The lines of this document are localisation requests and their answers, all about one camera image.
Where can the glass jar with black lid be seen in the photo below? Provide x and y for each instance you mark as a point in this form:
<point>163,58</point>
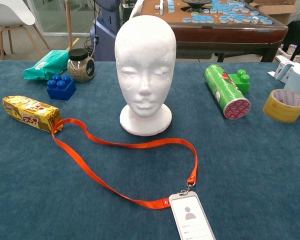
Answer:
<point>81,71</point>

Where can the brown cardboard box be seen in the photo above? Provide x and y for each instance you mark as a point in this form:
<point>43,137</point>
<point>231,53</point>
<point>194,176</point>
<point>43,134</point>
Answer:
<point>277,10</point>

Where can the white chair with wooden legs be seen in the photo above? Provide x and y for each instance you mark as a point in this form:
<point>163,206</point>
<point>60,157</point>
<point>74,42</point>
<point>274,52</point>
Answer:
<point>10,12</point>

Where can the teal wet wipes pack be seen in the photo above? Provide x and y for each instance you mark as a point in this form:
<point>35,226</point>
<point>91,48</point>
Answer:
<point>47,63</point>

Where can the blue toy building brick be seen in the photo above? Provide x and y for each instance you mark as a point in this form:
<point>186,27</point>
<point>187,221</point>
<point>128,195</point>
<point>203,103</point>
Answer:
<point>61,91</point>

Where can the black round table console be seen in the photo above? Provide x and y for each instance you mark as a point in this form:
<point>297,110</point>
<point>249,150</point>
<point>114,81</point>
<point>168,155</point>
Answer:
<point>196,2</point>

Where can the yellow packing tape roll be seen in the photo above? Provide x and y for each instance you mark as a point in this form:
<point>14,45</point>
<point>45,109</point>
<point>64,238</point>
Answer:
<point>277,111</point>

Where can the green toy building brick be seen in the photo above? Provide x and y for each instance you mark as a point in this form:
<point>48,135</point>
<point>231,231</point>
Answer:
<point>241,80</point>

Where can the wooden pole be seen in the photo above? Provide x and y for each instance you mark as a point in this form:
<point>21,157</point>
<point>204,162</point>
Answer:
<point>69,25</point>

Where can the blue grey machine base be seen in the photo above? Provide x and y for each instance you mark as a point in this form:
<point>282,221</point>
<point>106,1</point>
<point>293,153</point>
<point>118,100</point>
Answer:
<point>105,30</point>

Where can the brown mahjong table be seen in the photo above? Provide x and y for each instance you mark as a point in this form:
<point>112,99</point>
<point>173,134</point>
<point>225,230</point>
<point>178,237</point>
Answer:
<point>215,35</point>

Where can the blue white mahjong tile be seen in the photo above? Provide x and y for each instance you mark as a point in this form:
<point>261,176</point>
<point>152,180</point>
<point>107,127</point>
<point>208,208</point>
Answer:
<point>267,21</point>
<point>187,19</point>

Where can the green chips can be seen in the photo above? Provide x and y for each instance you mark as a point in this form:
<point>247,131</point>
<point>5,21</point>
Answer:
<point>222,87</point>

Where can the gold yellow biscuit pack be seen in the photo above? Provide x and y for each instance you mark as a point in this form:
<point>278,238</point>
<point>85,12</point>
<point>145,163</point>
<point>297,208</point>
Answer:
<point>30,112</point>

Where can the white face-up mahjong tile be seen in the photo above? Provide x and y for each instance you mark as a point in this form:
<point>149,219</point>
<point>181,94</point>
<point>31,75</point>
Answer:
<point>256,20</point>

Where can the white pink carton box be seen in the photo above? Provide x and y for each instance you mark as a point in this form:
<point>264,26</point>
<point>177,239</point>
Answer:
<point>283,71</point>

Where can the white ID badge holder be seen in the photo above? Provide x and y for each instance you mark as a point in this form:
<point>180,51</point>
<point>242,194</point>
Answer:
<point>190,220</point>

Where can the white foam mannequin head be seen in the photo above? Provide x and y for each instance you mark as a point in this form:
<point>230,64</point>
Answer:
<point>145,62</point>

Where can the dark blue table cloth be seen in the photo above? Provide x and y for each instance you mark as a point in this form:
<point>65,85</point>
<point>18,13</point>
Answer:
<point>140,175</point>

